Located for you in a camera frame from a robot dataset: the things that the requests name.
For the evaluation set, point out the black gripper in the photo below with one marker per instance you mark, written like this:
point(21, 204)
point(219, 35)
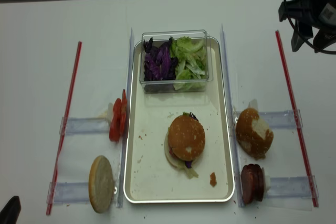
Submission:
point(312, 25)

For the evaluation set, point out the sesame bun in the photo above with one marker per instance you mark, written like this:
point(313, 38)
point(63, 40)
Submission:
point(186, 137)
point(253, 134)

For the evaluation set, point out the black left arm gripper tip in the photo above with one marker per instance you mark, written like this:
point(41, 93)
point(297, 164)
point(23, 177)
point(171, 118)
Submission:
point(10, 213)

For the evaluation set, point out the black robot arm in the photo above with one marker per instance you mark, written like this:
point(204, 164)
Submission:
point(312, 21)

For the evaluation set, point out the green lettuce in container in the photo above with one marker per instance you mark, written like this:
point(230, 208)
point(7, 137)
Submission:
point(192, 62)

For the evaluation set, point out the dark red meat patties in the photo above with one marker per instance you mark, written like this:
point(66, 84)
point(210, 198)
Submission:
point(253, 183)

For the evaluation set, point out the tomato slices stack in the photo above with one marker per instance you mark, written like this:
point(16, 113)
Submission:
point(117, 124)

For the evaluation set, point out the right red tape strip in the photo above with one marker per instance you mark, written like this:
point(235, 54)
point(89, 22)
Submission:
point(294, 108)

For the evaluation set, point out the red tape strip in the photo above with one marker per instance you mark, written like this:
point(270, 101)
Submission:
point(61, 139)
point(294, 108)

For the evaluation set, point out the right upper clear cross bar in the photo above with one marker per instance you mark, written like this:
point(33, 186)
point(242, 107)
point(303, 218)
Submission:
point(290, 119)

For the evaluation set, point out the clear cross bar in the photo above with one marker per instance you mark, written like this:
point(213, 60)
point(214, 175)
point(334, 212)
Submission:
point(291, 187)
point(290, 119)
point(73, 126)
point(68, 193)

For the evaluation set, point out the clear plastic salad container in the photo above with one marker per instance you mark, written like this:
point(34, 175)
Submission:
point(166, 86)

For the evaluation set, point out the purple cabbage leaves in container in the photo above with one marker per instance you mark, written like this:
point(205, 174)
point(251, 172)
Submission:
point(159, 64)

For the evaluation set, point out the right lower clear cross bar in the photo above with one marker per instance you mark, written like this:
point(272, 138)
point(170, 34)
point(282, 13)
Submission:
point(291, 187)

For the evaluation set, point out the cream rectangular serving tray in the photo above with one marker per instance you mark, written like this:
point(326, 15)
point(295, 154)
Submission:
point(149, 177)

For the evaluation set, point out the orange food scrap on tray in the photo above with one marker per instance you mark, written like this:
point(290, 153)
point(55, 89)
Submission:
point(213, 181)

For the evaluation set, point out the left upper clear cross bar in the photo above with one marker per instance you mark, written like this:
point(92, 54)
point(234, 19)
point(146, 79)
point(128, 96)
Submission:
point(73, 126)

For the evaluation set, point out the pale bottom bun upright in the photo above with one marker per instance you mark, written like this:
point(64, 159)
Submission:
point(101, 184)

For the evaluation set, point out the left red tape strip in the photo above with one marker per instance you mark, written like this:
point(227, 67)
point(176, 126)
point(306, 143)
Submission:
point(61, 139)

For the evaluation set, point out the left lower clear cross bar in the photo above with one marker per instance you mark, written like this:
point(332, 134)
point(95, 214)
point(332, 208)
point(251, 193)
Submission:
point(68, 193)

